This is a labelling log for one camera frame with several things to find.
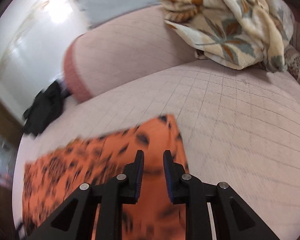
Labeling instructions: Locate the pink quilted bolster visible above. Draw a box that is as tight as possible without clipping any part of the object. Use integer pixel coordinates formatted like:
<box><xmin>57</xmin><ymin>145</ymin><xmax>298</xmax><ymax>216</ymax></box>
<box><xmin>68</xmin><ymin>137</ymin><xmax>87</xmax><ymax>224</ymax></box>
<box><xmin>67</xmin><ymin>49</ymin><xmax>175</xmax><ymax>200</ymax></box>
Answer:
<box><xmin>64</xmin><ymin>4</ymin><xmax>198</xmax><ymax>103</ymax></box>

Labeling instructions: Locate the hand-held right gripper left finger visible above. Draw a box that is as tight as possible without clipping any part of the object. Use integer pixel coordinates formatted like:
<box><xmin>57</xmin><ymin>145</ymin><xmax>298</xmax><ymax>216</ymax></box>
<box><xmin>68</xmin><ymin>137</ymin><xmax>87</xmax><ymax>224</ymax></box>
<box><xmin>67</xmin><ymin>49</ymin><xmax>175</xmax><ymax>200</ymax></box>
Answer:
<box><xmin>27</xmin><ymin>150</ymin><xmax>145</xmax><ymax>240</ymax></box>

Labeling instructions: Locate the cream floral blanket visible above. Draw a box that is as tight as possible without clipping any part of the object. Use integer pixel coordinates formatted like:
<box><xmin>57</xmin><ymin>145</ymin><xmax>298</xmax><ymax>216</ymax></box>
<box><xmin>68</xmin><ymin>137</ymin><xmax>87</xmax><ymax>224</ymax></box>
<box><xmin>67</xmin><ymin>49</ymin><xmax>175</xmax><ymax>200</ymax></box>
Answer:
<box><xmin>160</xmin><ymin>0</ymin><xmax>297</xmax><ymax>73</ymax></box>

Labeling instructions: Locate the wooden door with glass pane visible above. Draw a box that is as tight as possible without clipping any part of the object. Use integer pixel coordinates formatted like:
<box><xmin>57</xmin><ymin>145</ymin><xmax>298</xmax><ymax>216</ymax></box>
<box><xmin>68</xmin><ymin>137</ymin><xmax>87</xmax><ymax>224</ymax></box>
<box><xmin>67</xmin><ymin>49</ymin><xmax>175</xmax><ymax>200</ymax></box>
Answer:
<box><xmin>0</xmin><ymin>87</ymin><xmax>25</xmax><ymax>240</ymax></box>

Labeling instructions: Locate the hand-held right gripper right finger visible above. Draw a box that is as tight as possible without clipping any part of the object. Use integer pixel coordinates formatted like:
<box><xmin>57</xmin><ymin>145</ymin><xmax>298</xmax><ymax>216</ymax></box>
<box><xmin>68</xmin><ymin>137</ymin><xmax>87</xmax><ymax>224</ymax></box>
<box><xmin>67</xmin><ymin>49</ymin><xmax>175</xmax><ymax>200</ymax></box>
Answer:
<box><xmin>163</xmin><ymin>150</ymin><xmax>282</xmax><ymax>240</ymax></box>

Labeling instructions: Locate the pile of black clothes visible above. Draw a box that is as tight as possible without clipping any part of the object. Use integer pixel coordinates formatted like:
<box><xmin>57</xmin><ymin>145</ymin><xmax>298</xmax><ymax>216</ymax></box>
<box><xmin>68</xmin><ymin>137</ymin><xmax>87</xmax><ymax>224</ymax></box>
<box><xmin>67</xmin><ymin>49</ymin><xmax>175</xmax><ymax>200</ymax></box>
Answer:
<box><xmin>22</xmin><ymin>80</ymin><xmax>71</xmax><ymax>137</ymax></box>

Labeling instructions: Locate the orange floral blouse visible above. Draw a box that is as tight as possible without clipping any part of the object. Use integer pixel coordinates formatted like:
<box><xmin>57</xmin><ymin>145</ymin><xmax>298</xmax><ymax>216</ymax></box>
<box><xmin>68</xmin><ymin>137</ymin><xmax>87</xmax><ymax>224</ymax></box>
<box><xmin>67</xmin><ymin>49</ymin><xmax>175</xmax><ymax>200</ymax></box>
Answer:
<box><xmin>22</xmin><ymin>114</ymin><xmax>190</xmax><ymax>240</ymax></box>

